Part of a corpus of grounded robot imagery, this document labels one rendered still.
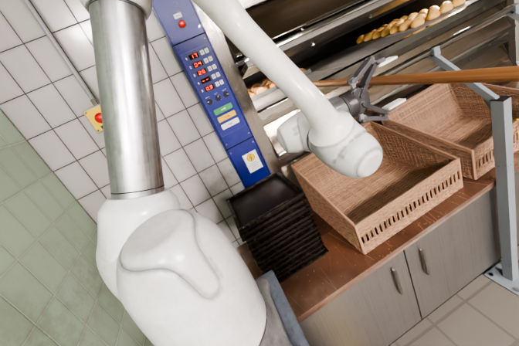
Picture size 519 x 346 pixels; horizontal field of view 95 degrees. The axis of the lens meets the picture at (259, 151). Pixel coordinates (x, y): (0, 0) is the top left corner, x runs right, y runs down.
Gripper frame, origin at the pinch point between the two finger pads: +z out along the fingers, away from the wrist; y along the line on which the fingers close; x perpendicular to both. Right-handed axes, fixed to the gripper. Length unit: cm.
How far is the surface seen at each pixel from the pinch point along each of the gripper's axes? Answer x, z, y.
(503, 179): 3, 37, 58
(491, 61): -57, 133, 42
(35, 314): -6, -121, 13
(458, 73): 18.6, -0.5, -1.0
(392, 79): 0.0, -0.9, -0.6
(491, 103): 1.3, 37.2, 25.0
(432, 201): -6, 11, 58
